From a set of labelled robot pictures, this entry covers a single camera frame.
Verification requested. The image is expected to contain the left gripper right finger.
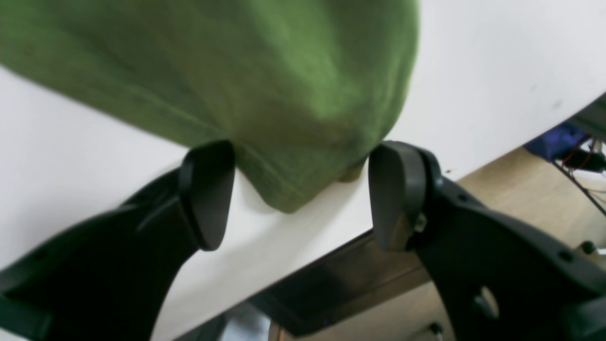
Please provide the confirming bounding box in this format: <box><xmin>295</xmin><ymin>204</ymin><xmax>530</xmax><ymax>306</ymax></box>
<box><xmin>368</xmin><ymin>142</ymin><xmax>606</xmax><ymax>341</ymax></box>

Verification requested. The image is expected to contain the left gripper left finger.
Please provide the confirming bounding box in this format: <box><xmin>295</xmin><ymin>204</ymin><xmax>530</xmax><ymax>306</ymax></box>
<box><xmin>0</xmin><ymin>142</ymin><xmax>235</xmax><ymax>341</ymax></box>

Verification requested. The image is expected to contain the olive green t-shirt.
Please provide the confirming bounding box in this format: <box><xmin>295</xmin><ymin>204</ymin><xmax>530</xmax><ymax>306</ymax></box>
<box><xmin>0</xmin><ymin>0</ymin><xmax>420</xmax><ymax>213</ymax></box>

